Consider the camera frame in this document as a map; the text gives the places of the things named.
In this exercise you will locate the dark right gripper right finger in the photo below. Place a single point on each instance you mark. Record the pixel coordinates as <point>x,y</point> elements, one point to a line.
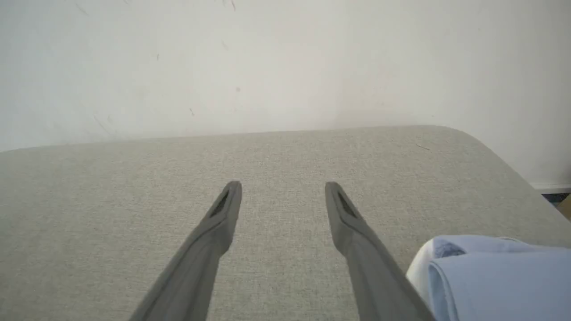
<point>370,276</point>

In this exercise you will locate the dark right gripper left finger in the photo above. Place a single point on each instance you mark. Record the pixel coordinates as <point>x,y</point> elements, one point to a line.
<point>200,267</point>

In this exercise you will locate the light blue cloth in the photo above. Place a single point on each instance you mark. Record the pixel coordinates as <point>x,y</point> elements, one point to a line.
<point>499,285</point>

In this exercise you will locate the grey fabric sofa seat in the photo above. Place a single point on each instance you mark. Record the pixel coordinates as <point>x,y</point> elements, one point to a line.
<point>111,200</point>

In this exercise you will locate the white wall baseboard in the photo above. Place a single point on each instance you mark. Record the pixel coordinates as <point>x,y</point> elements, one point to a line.
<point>553,187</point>

